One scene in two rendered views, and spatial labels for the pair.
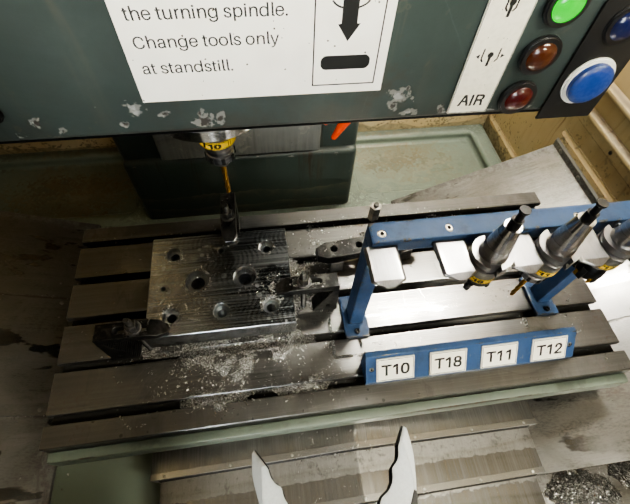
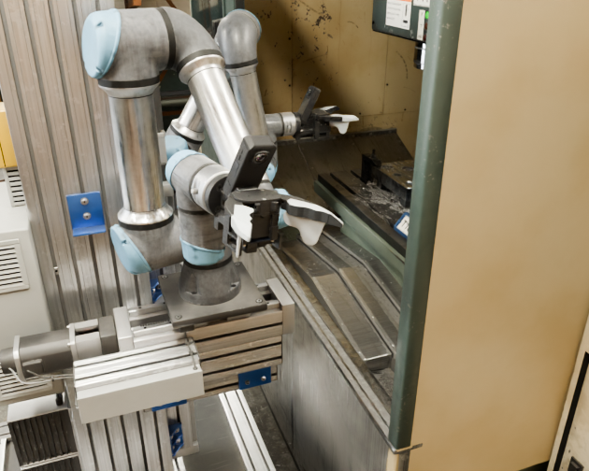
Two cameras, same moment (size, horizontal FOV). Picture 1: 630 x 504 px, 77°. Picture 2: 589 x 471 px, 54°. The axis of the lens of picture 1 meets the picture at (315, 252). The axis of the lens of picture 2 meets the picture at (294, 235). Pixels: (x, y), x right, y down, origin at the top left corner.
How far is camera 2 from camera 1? 1.94 m
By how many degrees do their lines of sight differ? 64
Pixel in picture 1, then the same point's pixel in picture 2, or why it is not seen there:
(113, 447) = (326, 190)
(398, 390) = (397, 237)
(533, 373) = not seen: hidden behind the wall
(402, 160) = not seen: outside the picture
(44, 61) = (380, 14)
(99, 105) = (381, 23)
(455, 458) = (380, 306)
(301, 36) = (401, 15)
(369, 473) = (352, 270)
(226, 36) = (395, 13)
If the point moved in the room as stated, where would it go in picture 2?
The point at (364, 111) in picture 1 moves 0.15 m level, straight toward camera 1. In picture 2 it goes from (407, 35) to (360, 35)
